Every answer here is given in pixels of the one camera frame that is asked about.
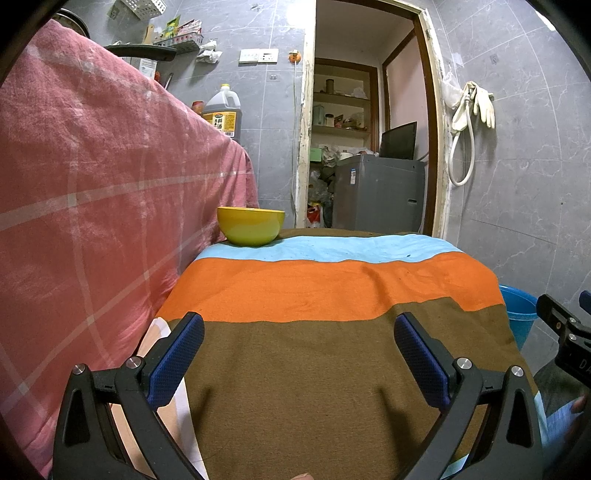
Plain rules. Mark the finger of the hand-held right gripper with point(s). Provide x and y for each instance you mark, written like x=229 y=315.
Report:
x=558 y=318
x=587 y=302

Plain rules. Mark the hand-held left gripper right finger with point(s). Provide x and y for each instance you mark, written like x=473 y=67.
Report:
x=422 y=364

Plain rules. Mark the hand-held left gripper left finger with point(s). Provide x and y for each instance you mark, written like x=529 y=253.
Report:
x=175 y=364

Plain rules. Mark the blue plastic bucket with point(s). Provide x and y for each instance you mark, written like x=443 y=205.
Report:
x=519 y=323

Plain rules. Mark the striped blanket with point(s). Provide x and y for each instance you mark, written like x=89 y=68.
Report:
x=323 y=346

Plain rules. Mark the yellow bowl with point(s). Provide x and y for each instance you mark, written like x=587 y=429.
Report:
x=251 y=228

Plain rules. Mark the red and white sack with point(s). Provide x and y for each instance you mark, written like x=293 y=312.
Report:
x=314 y=216

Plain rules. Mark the pink checked cloth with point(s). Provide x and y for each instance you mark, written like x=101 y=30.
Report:
x=92 y=184

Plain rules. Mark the pile of plastic bags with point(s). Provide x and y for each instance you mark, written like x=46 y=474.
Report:
x=321 y=187

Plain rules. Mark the cream rubber gloves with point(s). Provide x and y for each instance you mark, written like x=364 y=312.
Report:
x=485 y=108

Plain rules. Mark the black monitor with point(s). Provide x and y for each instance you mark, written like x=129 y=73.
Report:
x=398 y=142

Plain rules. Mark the white shower head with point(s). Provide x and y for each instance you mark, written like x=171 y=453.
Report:
x=459 y=117

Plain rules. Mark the green box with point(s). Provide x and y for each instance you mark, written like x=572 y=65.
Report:
x=316 y=155

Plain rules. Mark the large cooking oil bottle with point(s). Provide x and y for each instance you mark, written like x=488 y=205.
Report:
x=221 y=120

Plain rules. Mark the hanging clear plastic bag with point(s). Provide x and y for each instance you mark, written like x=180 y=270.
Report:
x=451 y=90

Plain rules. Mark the white jar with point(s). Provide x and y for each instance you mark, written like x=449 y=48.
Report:
x=329 y=119

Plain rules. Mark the teal canister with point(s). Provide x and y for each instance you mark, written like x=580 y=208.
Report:
x=319 y=115

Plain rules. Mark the wooden shelf unit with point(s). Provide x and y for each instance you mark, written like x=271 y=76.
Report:
x=344 y=97

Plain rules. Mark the white crumpled rag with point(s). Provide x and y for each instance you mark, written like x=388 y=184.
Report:
x=208 y=51

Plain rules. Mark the wooden cutting board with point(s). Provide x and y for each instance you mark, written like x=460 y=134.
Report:
x=147 y=36

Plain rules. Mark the white seasoning packet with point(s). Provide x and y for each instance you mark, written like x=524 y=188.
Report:
x=190 y=28

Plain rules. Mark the green seasoning packet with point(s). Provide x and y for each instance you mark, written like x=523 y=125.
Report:
x=172 y=27

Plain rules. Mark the white plastic basket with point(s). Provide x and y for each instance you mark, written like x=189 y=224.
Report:
x=138 y=7

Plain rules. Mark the wooden door frame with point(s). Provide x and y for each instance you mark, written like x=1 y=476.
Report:
x=441 y=161

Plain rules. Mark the white switch panel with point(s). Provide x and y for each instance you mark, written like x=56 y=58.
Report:
x=258 y=56

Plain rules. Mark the metal wall rack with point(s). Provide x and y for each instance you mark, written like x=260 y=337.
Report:
x=180 y=44

